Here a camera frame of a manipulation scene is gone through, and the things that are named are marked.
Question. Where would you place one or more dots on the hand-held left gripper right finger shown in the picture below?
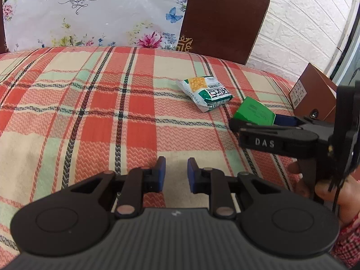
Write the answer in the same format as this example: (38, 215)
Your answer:
(192, 175)

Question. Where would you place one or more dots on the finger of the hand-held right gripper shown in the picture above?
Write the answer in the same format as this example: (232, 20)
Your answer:
(284, 120)
(267, 142)

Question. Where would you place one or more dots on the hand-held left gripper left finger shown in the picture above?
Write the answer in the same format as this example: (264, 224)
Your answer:
(161, 174)

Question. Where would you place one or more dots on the green box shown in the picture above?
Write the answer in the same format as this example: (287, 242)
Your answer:
(253, 112)

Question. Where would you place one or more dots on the brown cardboard box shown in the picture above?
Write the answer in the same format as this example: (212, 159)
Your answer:
(315, 95)

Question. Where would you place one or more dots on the person's right hand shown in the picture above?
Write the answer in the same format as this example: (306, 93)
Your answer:
(348, 199)

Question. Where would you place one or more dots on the white and green snack packet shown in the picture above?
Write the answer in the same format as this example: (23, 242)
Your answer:
(206, 91)

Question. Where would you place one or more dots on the red plaid blanket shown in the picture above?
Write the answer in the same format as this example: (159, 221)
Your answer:
(84, 118)

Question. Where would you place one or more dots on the white framed glass door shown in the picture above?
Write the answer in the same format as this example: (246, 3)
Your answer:
(348, 25)

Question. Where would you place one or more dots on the red checked clothing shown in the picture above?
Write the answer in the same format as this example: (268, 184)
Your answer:
(350, 244)

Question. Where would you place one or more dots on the brown wooden headboard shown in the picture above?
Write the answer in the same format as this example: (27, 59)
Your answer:
(225, 17)

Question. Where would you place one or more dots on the floral plastic bedding bag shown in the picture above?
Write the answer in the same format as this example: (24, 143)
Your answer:
(92, 14)

